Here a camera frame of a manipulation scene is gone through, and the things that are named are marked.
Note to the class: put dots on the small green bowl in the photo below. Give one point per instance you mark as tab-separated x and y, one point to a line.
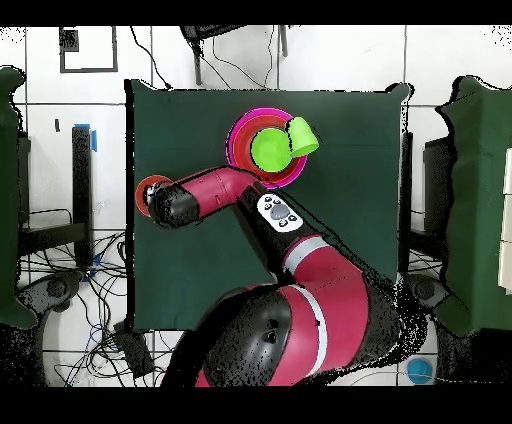
270	150

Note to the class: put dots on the green cup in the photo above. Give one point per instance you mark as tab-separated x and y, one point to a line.
304	138

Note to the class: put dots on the small orange bowl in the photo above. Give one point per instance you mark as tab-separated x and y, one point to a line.
140	196

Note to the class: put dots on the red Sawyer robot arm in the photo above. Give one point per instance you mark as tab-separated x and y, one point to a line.
312	300

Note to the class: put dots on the large orange bowl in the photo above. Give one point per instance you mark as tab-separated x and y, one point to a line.
240	148

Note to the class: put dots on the large pink bowl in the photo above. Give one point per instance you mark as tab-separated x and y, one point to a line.
236	128

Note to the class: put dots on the dark green tablecloth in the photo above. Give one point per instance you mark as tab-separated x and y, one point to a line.
180	272

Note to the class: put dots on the blue tape strip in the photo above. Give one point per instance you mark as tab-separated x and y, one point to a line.
94	142

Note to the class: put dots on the black metal stand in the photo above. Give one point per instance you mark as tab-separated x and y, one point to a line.
438	180
82	180

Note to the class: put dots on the black power brick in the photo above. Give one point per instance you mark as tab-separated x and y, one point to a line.
134	352

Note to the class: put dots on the green cloth covered table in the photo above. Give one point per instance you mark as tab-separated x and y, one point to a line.
480	200
8	200

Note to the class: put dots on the blue disc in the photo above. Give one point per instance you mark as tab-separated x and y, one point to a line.
419	370

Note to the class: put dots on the black camera tripod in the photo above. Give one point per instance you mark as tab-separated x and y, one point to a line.
197	60

